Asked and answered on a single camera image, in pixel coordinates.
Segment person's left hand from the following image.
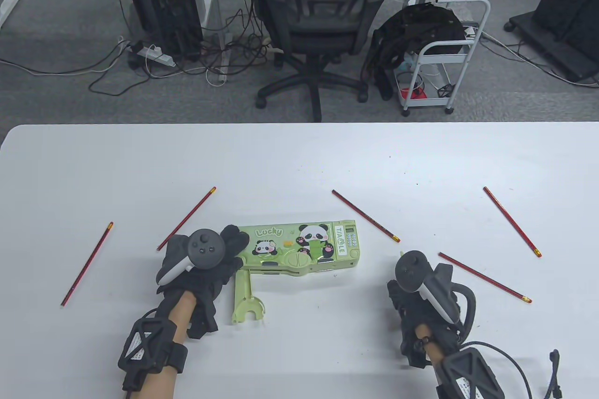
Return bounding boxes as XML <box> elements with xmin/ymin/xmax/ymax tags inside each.
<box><xmin>157</xmin><ymin>225</ymin><xmax>249</xmax><ymax>340</ymax></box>

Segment person's right hand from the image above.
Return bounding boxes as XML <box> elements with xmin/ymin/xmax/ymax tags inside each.
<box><xmin>387</xmin><ymin>280</ymin><xmax>468</xmax><ymax>369</ymax></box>

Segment red pencil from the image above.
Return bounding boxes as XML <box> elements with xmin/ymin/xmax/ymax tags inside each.
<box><xmin>157</xmin><ymin>187</ymin><xmax>217</xmax><ymax>252</ymax></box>
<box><xmin>483</xmin><ymin>186</ymin><xmax>542</xmax><ymax>258</ymax></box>
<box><xmin>332</xmin><ymin>189</ymin><xmax>401</xmax><ymax>243</ymax></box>
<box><xmin>60</xmin><ymin>222</ymin><xmax>114</xmax><ymax>307</ymax></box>
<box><xmin>438</xmin><ymin>252</ymin><xmax>533</xmax><ymax>304</ymax></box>

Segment green panda pencil case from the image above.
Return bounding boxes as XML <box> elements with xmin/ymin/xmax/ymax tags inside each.
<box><xmin>232</xmin><ymin>220</ymin><xmax>363</xmax><ymax>324</ymax></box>

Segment person's left forearm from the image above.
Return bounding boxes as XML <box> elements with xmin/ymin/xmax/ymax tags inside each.
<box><xmin>123</xmin><ymin>291</ymin><xmax>197</xmax><ymax>399</ymax></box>

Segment grey motion controller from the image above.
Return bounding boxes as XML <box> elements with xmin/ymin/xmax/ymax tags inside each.
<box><xmin>157</xmin><ymin>228</ymin><xmax>226</xmax><ymax>286</ymax></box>
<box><xmin>394</xmin><ymin>251</ymin><xmax>478</xmax><ymax>340</ymax></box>

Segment white power strip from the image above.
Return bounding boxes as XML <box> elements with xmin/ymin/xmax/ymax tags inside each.
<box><xmin>129</xmin><ymin>41</ymin><xmax>178</xmax><ymax>68</ymax></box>

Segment white rolling cart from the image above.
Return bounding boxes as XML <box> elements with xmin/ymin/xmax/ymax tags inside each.
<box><xmin>400</xmin><ymin>0</ymin><xmax>492</xmax><ymax>116</ymax></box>

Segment black mesh office chair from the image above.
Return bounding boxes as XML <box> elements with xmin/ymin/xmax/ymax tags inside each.
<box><xmin>246</xmin><ymin>0</ymin><xmax>390</xmax><ymax>123</ymax></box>

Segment black backpack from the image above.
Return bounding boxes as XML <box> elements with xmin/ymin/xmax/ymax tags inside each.
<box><xmin>363</xmin><ymin>3</ymin><xmax>467</xmax><ymax>101</ymax></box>

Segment white table foot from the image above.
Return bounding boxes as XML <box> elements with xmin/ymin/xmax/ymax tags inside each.
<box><xmin>0</xmin><ymin>0</ymin><xmax>21</xmax><ymax>29</ymax></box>

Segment black wheeled stand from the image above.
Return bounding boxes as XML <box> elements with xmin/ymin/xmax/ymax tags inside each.
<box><xmin>504</xmin><ymin>0</ymin><xmax>599</xmax><ymax>84</ymax></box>

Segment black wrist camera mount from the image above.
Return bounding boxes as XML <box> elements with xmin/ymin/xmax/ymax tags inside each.
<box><xmin>118</xmin><ymin>319</ymin><xmax>189</xmax><ymax>392</ymax></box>
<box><xmin>436</xmin><ymin>348</ymin><xmax>505</xmax><ymax>399</ymax></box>

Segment tangle of floor cables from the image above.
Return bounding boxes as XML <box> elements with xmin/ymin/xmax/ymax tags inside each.
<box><xmin>0</xmin><ymin>8</ymin><xmax>279</xmax><ymax>96</ymax></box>

